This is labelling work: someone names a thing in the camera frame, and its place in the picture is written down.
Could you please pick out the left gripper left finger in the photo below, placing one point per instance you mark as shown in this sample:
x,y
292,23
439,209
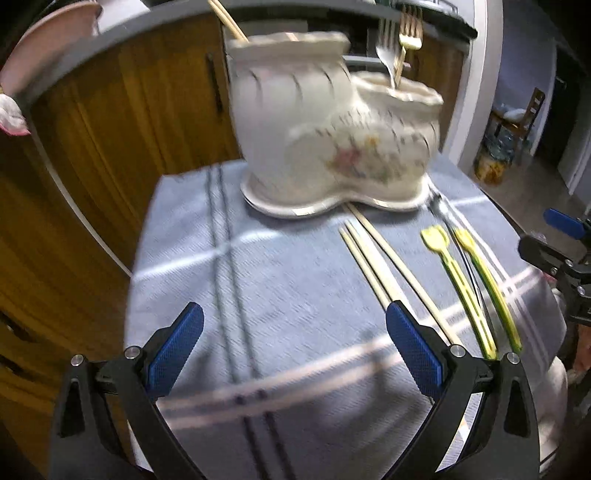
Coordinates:
x,y
142,375

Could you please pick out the wooden chair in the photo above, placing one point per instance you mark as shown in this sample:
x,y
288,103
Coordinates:
x,y
512,127

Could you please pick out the silver steel fork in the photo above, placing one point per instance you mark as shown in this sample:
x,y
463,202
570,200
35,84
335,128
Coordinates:
x,y
386,47

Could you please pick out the cream ceramic double utensil holder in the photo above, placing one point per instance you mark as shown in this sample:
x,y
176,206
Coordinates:
x,y
315,135

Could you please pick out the wooden chopstick in holder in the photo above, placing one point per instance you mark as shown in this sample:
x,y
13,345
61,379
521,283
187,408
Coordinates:
x,y
227,20

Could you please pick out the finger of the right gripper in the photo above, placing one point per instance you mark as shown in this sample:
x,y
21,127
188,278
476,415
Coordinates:
x,y
564,223
549,260

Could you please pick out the grey striped table cloth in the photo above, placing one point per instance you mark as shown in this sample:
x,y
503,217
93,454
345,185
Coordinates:
x,y
295,376

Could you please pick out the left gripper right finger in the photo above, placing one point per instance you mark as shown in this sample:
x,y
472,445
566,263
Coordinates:
x,y
447,374

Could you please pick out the silver flower-handle spoon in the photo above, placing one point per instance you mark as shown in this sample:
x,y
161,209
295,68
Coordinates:
x,y
440,208

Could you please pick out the wooden chopstick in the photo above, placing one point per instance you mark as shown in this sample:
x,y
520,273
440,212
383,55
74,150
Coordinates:
x,y
366,269
227,20
375,258
418,288

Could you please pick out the pink white dish cloth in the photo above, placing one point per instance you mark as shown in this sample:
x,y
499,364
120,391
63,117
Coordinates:
x,y
12,120

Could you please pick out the clear jar with yellow contents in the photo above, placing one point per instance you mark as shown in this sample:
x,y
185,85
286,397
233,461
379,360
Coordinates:
x,y
493,160

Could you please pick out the pink plastic basin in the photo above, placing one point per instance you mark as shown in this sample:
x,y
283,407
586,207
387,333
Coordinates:
x,y
47,39

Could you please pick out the gold fork in holder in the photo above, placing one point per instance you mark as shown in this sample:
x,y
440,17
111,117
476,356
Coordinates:
x,y
410,37

